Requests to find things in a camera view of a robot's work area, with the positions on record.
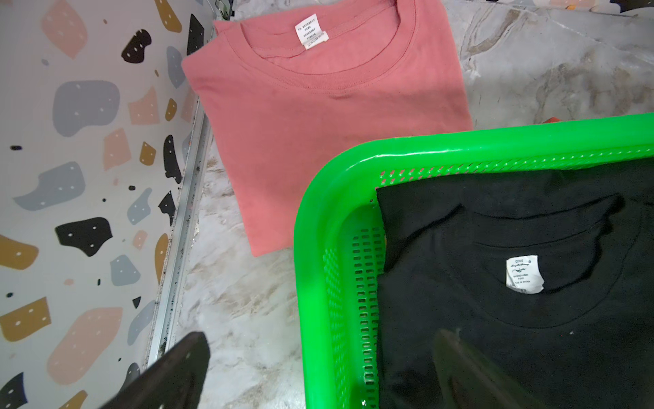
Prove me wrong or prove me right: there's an aluminium rail frame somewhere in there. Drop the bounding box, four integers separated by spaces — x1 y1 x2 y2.
146 103 213 367

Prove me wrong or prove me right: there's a green plastic basket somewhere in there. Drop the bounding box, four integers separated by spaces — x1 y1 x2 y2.
293 113 653 408

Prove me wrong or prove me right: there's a black t-shirt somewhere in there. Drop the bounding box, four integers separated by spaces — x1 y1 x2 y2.
377 158 653 408

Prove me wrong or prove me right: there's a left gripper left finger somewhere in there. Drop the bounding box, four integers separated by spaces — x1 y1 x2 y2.
104 332 211 409

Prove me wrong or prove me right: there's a pink t-shirt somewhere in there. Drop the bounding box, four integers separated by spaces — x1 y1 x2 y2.
182 1 473 257

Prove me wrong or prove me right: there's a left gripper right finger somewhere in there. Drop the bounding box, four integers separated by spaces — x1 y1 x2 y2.
433 330 546 408

